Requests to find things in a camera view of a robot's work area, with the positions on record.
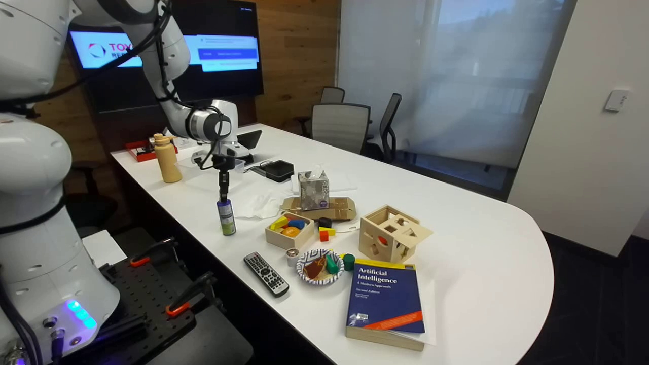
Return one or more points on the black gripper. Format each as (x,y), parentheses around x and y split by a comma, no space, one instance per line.
(224,160)

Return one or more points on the small blue spray bottle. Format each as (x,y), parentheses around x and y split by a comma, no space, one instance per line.
(227,217)

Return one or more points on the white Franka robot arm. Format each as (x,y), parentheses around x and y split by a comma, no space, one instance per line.
(41,203)

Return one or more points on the tan bottle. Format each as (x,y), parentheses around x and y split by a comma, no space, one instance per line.
(166,159)

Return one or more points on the table power hub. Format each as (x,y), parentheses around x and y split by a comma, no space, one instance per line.
(249,141)

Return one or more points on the black box device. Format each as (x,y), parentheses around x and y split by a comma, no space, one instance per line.
(276,169)

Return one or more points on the wooden tray of coloured blocks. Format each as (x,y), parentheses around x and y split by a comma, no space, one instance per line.
(291,232)

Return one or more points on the red flat object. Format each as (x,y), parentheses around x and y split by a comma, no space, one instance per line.
(140,152)

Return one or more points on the small white cup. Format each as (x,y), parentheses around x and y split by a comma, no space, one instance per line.
(293,257)

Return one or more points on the black remote control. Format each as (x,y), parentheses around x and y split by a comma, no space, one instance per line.
(267,275)

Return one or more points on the black orange clamp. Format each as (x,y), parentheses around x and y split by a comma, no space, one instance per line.
(188,296)
(153,255)

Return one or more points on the small black block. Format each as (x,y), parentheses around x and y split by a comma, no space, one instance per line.
(324,221)

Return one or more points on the small red block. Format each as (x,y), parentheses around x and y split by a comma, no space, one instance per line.
(324,235)

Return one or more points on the brown cardboard tray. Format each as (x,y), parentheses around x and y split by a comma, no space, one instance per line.
(342,210)

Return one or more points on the patterned plate with toys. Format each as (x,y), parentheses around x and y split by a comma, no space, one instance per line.
(317,269)

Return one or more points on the grey office chair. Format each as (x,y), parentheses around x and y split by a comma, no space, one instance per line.
(340,127)
(332,97)

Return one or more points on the green cylinder block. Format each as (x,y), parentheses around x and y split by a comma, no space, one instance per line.
(350,263)

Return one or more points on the black mesh office chair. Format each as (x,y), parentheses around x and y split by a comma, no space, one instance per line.
(388,124)

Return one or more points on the wooden shape sorter box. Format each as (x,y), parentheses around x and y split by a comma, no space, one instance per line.
(391,235)

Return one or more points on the blue hardcover book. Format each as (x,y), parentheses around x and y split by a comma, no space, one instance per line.
(386,300)

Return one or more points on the large wall monitor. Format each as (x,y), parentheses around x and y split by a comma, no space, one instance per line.
(224,62)

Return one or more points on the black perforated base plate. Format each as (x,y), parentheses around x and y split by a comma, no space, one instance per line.
(149,305)

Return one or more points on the white light switch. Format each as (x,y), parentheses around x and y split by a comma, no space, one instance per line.
(615,101)

